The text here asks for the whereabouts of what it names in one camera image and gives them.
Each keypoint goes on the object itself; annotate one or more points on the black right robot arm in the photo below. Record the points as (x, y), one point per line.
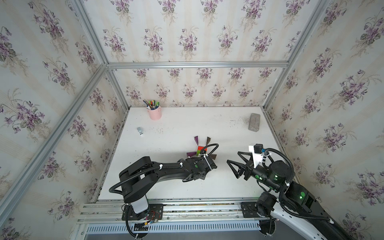
(275, 173)

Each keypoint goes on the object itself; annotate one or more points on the aluminium mounting rail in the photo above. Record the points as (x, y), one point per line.
(176, 210)

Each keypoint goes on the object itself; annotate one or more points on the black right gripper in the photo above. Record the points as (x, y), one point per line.
(244, 169)

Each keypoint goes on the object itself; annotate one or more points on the colourful pens bundle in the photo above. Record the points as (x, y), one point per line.
(151, 105)

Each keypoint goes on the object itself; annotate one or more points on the white slotted cable duct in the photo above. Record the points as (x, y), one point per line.
(176, 227)

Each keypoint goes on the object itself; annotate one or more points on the small grey white object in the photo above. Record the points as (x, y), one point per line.
(140, 130)

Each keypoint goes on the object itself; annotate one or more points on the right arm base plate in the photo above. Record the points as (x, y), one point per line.
(254, 210)

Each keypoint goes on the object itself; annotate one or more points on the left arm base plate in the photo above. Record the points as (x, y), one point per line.
(153, 214)

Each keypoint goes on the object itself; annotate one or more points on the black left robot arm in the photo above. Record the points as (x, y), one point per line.
(137, 179)

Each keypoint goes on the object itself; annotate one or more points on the grey rectangular stone block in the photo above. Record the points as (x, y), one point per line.
(254, 122)

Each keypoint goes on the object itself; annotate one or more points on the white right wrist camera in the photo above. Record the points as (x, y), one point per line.
(257, 152)

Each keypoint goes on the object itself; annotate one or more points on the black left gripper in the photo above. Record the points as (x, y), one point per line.
(204, 177)

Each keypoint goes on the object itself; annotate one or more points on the pink pen cup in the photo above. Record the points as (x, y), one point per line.
(155, 114)

